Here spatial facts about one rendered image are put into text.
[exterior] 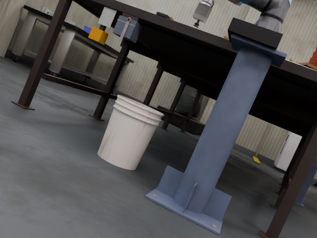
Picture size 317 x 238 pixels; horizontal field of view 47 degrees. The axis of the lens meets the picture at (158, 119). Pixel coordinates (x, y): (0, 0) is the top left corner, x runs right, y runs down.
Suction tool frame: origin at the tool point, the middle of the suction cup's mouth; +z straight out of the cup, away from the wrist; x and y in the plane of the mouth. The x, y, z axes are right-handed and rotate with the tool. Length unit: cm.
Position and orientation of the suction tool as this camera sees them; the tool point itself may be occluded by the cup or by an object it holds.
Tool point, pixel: (196, 26)
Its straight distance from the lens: 253.1
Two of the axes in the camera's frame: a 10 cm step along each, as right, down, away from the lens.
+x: -3.4, -0.3, -9.4
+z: -4.3, 8.9, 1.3
